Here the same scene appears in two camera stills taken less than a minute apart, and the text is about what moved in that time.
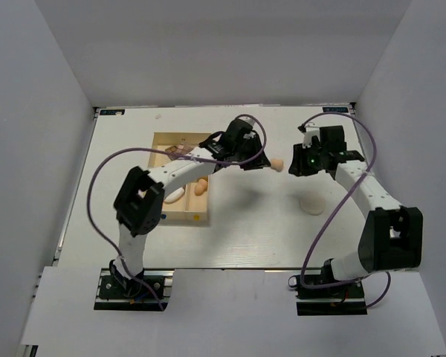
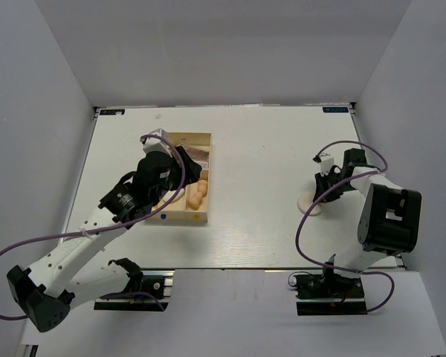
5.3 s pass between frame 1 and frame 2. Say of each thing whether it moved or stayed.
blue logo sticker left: stayed
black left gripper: moved
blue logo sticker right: stayed
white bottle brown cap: stayed
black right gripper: moved
